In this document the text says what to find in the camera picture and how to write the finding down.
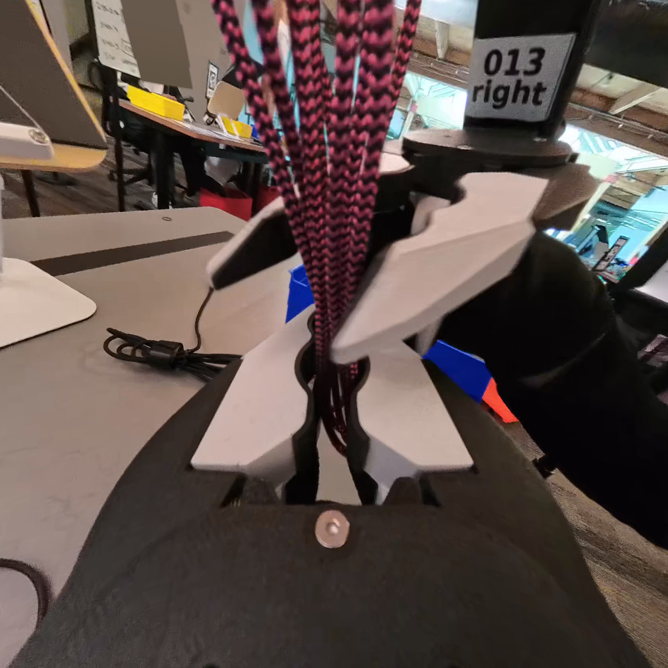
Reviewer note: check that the yellow plastic bin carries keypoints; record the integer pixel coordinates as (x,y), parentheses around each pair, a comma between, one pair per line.
(236,128)
(156,102)

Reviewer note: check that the blue plastic bin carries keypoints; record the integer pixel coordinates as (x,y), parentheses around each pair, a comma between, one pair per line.
(459,365)

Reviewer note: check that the orange traffic cone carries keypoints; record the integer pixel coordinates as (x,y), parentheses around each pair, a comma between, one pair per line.
(498,404)

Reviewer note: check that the wooden workbench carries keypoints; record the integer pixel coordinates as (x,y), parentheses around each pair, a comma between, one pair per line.
(172,125)

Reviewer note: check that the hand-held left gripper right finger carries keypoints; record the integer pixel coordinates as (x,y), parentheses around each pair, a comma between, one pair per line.
(412,417)

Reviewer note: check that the person's right forearm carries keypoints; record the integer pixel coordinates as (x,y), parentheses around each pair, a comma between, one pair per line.
(600,443)

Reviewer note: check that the white adjustable stand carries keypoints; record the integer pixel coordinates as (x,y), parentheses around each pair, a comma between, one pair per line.
(36,302)

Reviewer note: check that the red plastic bin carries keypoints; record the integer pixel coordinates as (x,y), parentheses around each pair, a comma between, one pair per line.
(227,204)
(269,199)

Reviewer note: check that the white paper notice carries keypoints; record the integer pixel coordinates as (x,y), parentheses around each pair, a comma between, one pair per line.
(112,41)

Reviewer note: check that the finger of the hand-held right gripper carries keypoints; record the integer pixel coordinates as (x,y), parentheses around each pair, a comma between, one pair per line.
(235,237)
(443,261)

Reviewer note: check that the person's right hand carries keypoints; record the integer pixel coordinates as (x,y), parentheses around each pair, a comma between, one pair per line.
(548,313)

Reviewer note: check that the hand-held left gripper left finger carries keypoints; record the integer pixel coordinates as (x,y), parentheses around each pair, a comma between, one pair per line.
(255,417)

